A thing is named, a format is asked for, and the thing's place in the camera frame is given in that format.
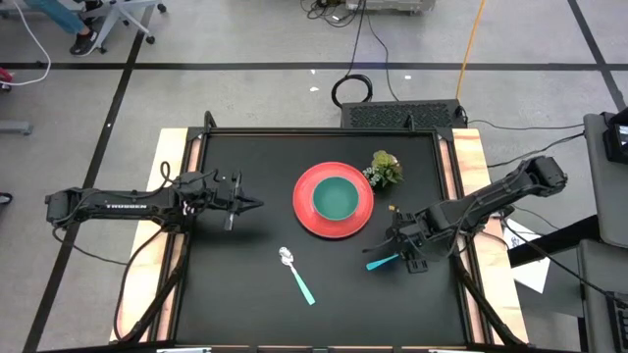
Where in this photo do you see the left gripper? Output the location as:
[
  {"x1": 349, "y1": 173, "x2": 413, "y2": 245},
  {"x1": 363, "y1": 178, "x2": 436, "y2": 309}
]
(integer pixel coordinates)
[{"x1": 211, "y1": 170, "x2": 265, "y2": 231}]

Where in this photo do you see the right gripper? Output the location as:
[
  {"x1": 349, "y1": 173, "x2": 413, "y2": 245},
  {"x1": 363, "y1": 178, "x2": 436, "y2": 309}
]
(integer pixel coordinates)
[{"x1": 363, "y1": 205, "x2": 441, "y2": 275}]

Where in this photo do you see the fork with blue handle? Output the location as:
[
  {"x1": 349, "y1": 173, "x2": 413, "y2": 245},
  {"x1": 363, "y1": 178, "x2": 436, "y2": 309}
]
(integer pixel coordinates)
[{"x1": 365, "y1": 252, "x2": 400, "y2": 272}]

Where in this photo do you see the orange round plate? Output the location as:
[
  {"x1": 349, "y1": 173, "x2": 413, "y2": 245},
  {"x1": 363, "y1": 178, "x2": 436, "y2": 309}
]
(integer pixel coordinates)
[{"x1": 292, "y1": 161, "x2": 375, "y2": 240}]

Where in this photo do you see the teal bowl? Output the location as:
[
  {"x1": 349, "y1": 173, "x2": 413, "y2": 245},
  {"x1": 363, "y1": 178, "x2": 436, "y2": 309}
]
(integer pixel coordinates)
[{"x1": 312, "y1": 176, "x2": 361, "y2": 222}]

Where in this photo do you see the spoon with teal handle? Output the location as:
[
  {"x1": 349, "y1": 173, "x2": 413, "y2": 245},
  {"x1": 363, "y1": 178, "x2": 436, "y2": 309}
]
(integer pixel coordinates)
[{"x1": 278, "y1": 246, "x2": 317, "y2": 307}]

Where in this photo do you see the small potted succulent plant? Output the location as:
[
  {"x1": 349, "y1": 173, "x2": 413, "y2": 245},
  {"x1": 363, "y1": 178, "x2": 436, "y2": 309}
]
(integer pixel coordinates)
[{"x1": 362, "y1": 149, "x2": 405, "y2": 189}]

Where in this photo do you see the light wooden side board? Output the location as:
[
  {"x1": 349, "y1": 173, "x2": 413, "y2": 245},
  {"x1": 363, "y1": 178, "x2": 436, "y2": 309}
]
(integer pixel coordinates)
[
  {"x1": 439, "y1": 127, "x2": 530, "y2": 344},
  {"x1": 108, "y1": 127, "x2": 203, "y2": 343}
]

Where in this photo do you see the black computer tower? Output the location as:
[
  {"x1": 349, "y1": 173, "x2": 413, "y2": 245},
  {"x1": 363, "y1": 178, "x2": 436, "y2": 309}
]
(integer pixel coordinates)
[{"x1": 340, "y1": 99, "x2": 467, "y2": 129}]

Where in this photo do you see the white paper sheet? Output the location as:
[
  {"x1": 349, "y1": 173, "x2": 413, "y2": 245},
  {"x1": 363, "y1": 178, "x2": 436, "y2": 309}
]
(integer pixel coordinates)
[{"x1": 502, "y1": 220, "x2": 551, "y2": 294}]

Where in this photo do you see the black beam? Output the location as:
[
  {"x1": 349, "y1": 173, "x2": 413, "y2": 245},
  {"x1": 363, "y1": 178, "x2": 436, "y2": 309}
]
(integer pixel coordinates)
[{"x1": 507, "y1": 214, "x2": 601, "y2": 269}]

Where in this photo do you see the grey cabinet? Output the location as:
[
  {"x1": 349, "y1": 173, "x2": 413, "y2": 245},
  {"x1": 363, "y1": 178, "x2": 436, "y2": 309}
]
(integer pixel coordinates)
[
  {"x1": 576, "y1": 238, "x2": 628, "y2": 353},
  {"x1": 582, "y1": 112, "x2": 628, "y2": 249}
]

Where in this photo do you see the grey office chair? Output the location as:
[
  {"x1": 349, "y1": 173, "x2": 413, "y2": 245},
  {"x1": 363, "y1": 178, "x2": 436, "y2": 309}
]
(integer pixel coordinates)
[{"x1": 80, "y1": 0, "x2": 168, "y2": 55}]

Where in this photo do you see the grey box device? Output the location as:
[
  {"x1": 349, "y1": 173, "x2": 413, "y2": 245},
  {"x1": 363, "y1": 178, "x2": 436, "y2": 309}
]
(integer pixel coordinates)
[{"x1": 345, "y1": 0, "x2": 437, "y2": 14}]

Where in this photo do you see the black screen device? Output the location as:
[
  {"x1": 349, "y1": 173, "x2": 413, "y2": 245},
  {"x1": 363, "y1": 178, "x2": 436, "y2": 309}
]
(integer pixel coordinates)
[{"x1": 602, "y1": 108, "x2": 628, "y2": 166}]

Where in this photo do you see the person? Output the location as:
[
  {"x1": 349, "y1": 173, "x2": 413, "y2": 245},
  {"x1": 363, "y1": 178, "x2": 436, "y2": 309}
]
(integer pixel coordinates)
[{"x1": 22, "y1": 0, "x2": 99, "y2": 56}]

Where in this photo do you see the black metal frame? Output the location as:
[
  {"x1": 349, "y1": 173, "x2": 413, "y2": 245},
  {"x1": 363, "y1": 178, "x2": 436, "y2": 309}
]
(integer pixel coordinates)
[{"x1": 110, "y1": 110, "x2": 529, "y2": 353}]

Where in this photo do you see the black coiled cable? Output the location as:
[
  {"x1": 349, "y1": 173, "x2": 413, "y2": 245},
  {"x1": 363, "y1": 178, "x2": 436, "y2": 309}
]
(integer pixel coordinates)
[{"x1": 331, "y1": 0, "x2": 374, "y2": 109}]

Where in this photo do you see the thin black cable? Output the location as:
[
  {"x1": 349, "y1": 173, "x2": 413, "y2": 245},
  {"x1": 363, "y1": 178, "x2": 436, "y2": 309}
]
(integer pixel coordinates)
[{"x1": 365, "y1": 14, "x2": 399, "y2": 103}]

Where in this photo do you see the black floor cable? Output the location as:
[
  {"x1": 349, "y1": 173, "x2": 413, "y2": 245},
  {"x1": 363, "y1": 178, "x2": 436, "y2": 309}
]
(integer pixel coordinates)
[
  {"x1": 465, "y1": 119, "x2": 586, "y2": 132},
  {"x1": 487, "y1": 131, "x2": 586, "y2": 170}
]

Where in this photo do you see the yellow cable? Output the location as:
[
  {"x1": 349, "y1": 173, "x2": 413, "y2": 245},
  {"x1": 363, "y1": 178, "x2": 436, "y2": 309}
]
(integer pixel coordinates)
[{"x1": 454, "y1": 0, "x2": 487, "y2": 101}]

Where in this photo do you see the white cable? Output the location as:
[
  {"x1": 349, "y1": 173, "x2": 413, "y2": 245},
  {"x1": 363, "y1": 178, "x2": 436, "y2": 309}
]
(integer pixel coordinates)
[{"x1": 0, "y1": 0, "x2": 53, "y2": 88}]

